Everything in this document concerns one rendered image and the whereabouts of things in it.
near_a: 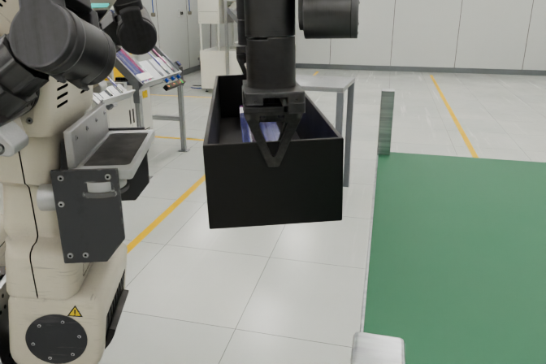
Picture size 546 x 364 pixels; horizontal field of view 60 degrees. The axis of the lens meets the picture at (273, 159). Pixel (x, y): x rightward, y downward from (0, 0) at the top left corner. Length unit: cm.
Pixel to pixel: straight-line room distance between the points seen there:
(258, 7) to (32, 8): 25
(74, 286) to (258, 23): 58
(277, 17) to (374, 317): 35
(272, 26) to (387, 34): 927
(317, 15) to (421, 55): 933
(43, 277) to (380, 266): 55
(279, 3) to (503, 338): 43
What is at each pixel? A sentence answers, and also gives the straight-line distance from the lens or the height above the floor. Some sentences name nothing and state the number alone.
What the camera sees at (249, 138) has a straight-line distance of 83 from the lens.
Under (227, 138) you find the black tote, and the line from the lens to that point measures 96.
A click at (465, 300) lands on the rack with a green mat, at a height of 95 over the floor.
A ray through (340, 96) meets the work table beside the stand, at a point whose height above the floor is 75.
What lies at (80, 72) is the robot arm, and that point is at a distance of 62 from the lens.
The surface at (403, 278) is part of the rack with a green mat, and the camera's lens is 65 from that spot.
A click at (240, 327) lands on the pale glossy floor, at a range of 210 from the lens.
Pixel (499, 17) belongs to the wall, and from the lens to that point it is 996.
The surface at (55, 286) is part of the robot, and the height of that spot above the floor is 83.
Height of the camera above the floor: 129
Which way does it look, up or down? 18 degrees down
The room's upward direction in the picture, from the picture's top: straight up
